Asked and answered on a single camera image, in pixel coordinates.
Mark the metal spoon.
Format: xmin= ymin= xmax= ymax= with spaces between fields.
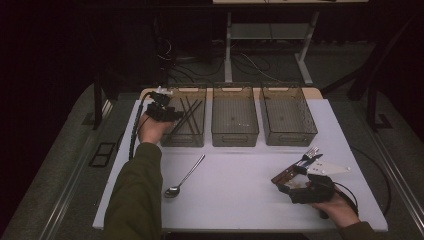
xmin=162 ymin=153 xmax=207 ymax=200

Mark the white floor cable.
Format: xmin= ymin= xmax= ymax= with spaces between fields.
xmin=239 ymin=52 xmax=279 ymax=84

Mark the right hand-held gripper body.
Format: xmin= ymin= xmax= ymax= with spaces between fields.
xmin=289 ymin=161 xmax=352 ymax=205

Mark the black metal stand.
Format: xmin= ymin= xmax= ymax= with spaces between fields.
xmin=320 ymin=13 xmax=421 ymax=132
xmin=93 ymin=71 xmax=121 ymax=131

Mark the left hand-held gripper cable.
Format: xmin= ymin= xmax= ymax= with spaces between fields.
xmin=128 ymin=94 xmax=154 ymax=161

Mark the wooden-handled knife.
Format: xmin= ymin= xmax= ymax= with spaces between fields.
xmin=278 ymin=153 xmax=324 ymax=187

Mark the wooden-handled fork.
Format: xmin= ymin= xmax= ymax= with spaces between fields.
xmin=270 ymin=145 xmax=320 ymax=184

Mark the long black floor cable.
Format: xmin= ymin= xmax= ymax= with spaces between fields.
xmin=349 ymin=145 xmax=392 ymax=217

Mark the black floor cable tangle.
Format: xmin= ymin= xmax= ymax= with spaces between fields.
xmin=154 ymin=19 xmax=301 ymax=84

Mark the light wooden board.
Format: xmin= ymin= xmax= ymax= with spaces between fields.
xmin=139 ymin=87 xmax=324 ymax=101

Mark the person's right hand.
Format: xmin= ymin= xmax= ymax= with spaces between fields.
xmin=311 ymin=193 xmax=361 ymax=229

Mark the white desk with metal legs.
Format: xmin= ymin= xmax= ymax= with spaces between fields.
xmin=212 ymin=0 xmax=370 ymax=87

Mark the black chopstick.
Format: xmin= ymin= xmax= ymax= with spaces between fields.
xmin=171 ymin=99 xmax=204 ymax=138
xmin=169 ymin=99 xmax=199 ymax=134

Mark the person's left hand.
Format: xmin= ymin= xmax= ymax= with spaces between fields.
xmin=137 ymin=111 xmax=174 ymax=145

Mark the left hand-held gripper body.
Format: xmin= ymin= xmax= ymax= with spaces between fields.
xmin=144 ymin=85 xmax=175 ymax=123

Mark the smoky transparent plastic bin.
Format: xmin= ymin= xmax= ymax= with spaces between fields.
xmin=159 ymin=85 xmax=208 ymax=148
xmin=210 ymin=83 xmax=260 ymax=148
xmin=259 ymin=83 xmax=319 ymax=148

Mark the hand-held gripper cable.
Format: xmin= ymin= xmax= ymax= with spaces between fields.
xmin=333 ymin=181 xmax=359 ymax=216
xmin=128 ymin=94 xmax=154 ymax=161

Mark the right hand-held gripper cable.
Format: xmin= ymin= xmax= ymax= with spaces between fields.
xmin=333 ymin=181 xmax=359 ymax=216

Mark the metal floor rail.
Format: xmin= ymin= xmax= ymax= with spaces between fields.
xmin=364 ymin=124 xmax=424 ymax=229
xmin=38 ymin=99 xmax=113 ymax=240

